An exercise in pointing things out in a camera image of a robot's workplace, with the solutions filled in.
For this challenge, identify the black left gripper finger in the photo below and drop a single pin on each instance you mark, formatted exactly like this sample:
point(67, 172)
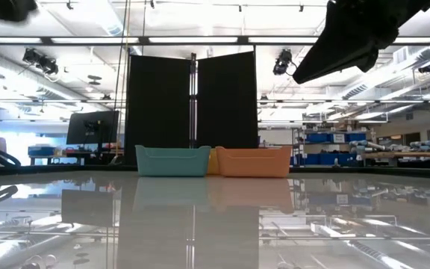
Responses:
point(6, 9)

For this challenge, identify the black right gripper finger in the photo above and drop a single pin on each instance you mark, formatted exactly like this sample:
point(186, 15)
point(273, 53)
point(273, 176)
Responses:
point(364, 60)
point(342, 37)

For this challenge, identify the orange plastic bin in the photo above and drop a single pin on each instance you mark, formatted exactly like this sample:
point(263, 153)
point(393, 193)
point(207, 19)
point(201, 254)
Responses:
point(254, 162)

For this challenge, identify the grey background robot arm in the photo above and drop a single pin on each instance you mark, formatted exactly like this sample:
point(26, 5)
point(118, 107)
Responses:
point(368, 145)
point(429, 145)

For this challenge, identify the blue storage bin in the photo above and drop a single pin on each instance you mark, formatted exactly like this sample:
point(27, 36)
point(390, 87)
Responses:
point(356, 137)
point(327, 160)
point(317, 138)

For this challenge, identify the wooden workbench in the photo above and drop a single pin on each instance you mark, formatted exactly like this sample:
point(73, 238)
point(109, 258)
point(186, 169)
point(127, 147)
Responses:
point(405, 154)

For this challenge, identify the black folding screen panel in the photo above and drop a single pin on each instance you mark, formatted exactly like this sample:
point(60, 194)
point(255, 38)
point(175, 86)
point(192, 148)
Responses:
point(159, 104)
point(226, 101)

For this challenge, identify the black computer monitor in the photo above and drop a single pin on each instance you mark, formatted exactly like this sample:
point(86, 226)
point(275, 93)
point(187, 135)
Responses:
point(92, 127)

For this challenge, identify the blue box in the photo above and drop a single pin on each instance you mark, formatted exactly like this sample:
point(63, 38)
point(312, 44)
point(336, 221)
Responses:
point(41, 151)

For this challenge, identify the overhead light bar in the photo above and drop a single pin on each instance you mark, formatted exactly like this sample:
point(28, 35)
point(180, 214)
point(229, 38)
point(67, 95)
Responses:
point(192, 39)

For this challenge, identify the yellow plastic bin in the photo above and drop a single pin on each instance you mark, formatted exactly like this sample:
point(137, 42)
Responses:
point(213, 164)

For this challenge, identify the teal plastic bin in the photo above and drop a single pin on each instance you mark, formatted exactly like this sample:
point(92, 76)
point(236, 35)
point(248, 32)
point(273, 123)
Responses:
point(172, 162)

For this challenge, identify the small black ceiling camera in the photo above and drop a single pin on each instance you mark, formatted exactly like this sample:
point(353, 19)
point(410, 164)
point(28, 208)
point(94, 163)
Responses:
point(427, 68)

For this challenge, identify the black table frame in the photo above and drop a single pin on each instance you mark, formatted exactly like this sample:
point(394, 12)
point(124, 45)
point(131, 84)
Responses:
point(334, 170)

